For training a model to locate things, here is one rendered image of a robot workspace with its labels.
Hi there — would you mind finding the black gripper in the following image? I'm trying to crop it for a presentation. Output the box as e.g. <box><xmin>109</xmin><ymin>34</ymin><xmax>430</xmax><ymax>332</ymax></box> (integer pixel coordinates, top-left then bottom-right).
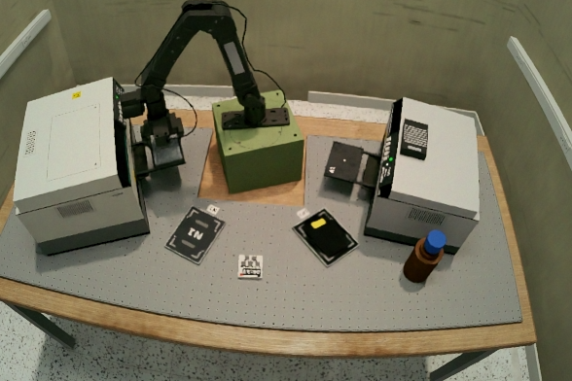
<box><xmin>140</xmin><ymin>109</ymin><xmax>184</xmax><ymax>151</ymax></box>

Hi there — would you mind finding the brown bottle with blue cap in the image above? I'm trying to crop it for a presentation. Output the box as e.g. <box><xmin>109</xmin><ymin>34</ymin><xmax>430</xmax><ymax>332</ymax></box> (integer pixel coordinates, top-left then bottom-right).
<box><xmin>403</xmin><ymin>230</ymin><xmax>447</xmax><ymax>283</ymax></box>

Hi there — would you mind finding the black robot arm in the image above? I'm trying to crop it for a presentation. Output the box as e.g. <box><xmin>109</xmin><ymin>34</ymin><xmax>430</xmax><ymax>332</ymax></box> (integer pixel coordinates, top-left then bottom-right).
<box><xmin>121</xmin><ymin>0</ymin><xmax>290</xmax><ymax>149</ymax></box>

